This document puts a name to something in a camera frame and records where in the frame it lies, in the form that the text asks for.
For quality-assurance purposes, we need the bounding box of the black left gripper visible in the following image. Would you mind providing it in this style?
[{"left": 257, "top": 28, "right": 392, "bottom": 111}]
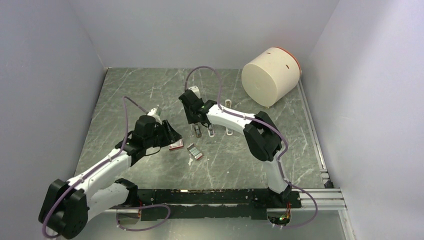
[{"left": 144, "top": 118, "right": 182, "bottom": 148}]

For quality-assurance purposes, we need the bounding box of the red staple box sleeve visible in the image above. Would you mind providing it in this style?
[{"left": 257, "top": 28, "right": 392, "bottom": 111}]
[{"left": 168, "top": 139, "right": 184, "bottom": 151}]

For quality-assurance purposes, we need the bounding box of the beige stapler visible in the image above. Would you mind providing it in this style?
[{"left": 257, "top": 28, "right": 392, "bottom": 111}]
[{"left": 193, "top": 123, "right": 202, "bottom": 138}]

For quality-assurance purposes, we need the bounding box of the blue mini stapler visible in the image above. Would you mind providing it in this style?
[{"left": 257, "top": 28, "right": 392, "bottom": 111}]
[{"left": 207, "top": 124, "right": 215, "bottom": 138}]

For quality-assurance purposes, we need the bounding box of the staple box tray with staples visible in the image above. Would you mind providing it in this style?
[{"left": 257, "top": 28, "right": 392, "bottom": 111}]
[{"left": 186, "top": 143, "right": 204, "bottom": 161}]

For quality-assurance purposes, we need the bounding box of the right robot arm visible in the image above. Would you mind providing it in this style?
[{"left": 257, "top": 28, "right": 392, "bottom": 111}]
[{"left": 178, "top": 89, "right": 292, "bottom": 207}]

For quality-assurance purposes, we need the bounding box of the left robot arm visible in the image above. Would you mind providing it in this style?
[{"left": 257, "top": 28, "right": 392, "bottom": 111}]
[{"left": 38, "top": 115, "right": 182, "bottom": 240}]

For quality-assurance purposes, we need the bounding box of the cream cylindrical container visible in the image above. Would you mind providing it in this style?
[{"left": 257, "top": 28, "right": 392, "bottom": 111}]
[{"left": 241, "top": 47, "right": 302, "bottom": 107}]

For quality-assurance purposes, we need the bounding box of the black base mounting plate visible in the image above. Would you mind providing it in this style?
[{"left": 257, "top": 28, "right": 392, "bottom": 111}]
[{"left": 131, "top": 188, "right": 302, "bottom": 221}]

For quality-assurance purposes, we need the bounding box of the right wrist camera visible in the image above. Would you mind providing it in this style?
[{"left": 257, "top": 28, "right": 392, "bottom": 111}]
[{"left": 188, "top": 86, "right": 201, "bottom": 99}]

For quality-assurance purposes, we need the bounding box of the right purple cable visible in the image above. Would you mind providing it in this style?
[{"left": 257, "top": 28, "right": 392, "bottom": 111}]
[{"left": 184, "top": 65, "right": 319, "bottom": 230}]

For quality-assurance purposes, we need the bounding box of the purple cable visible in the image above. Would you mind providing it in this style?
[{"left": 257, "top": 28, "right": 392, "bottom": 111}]
[
  {"left": 184, "top": 65, "right": 319, "bottom": 230},
  {"left": 41, "top": 96, "right": 172, "bottom": 239}
]

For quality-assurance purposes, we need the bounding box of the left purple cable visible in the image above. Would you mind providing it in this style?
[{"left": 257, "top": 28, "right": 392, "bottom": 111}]
[{"left": 41, "top": 96, "right": 172, "bottom": 239}]

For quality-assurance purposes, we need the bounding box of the aluminium frame rail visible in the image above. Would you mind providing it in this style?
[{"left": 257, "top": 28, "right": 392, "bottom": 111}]
[{"left": 54, "top": 188, "right": 347, "bottom": 213}]

